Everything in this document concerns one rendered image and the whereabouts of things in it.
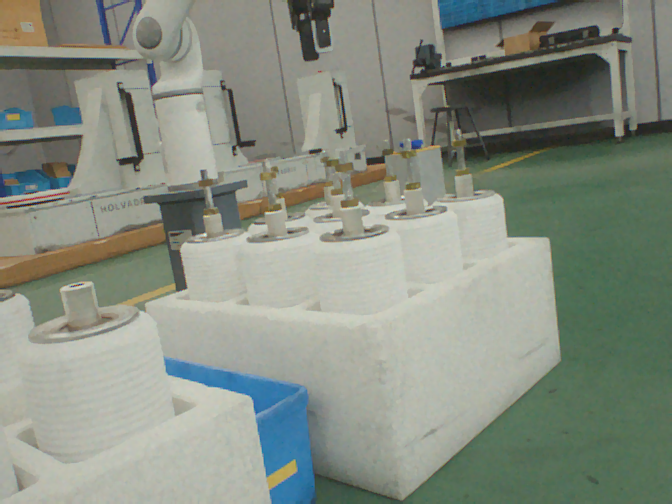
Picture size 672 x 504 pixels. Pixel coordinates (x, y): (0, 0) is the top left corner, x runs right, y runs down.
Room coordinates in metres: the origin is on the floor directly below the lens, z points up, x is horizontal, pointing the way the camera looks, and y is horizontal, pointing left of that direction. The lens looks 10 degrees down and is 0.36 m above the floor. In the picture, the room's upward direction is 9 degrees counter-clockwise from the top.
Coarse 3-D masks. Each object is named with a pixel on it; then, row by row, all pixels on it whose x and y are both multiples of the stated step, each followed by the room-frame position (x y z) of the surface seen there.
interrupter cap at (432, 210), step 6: (402, 210) 0.81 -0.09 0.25; (426, 210) 0.79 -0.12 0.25; (432, 210) 0.77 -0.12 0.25; (438, 210) 0.75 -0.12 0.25; (444, 210) 0.75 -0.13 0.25; (384, 216) 0.78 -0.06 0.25; (390, 216) 0.76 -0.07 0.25; (396, 216) 0.75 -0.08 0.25; (402, 216) 0.74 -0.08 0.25; (408, 216) 0.74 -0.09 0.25; (414, 216) 0.74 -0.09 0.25; (420, 216) 0.74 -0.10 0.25; (426, 216) 0.74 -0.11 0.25
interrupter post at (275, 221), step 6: (282, 210) 0.77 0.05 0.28; (270, 216) 0.76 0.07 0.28; (276, 216) 0.76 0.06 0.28; (282, 216) 0.76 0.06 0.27; (270, 222) 0.76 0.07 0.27; (276, 222) 0.76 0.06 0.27; (282, 222) 0.76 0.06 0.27; (270, 228) 0.76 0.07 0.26; (276, 228) 0.76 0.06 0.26; (282, 228) 0.76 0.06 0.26; (270, 234) 0.76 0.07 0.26; (276, 234) 0.76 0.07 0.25; (282, 234) 0.76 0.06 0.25
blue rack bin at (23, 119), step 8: (8, 112) 5.39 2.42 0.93; (16, 112) 5.45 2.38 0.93; (24, 112) 5.51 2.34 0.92; (32, 112) 5.58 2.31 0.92; (0, 120) 5.33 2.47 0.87; (8, 120) 5.39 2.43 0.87; (16, 120) 5.45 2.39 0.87; (24, 120) 5.51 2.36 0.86; (32, 120) 5.57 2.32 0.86; (0, 128) 5.33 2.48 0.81; (8, 128) 5.39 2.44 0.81; (16, 128) 5.45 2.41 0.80; (24, 128) 5.51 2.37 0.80
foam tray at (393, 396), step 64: (512, 256) 0.79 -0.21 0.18; (192, 320) 0.77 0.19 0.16; (256, 320) 0.69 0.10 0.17; (320, 320) 0.63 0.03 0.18; (384, 320) 0.59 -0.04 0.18; (448, 320) 0.67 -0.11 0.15; (512, 320) 0.77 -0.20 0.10; (320, 384) 0.64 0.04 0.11; (384, 384) 0.58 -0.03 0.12; (448, 384) 0.66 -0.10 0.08; (512, 384) 0.76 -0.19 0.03; (320, 448) 0.65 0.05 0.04; (384, 448) 0.59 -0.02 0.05; (448, 448) 0.64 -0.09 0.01
